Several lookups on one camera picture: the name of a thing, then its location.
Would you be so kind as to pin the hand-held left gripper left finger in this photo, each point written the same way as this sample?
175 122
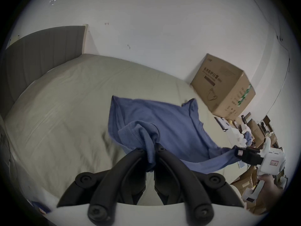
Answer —
122 173

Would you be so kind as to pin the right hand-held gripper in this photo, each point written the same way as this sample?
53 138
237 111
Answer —
272 161

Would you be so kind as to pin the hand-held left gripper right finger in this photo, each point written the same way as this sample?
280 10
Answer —
178 173

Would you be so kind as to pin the blue shirt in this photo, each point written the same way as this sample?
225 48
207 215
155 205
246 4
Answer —
164 121

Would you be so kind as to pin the person's right hand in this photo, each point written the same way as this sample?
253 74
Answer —
270 192

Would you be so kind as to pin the pile of cartons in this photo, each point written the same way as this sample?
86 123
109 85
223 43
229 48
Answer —
256 128

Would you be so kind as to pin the large brown cardboard carton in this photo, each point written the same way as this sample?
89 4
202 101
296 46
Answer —
221 86

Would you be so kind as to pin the bed with beige sheet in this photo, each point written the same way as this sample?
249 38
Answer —
70 102

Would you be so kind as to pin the grey padded headboard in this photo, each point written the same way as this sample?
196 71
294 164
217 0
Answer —
35 55

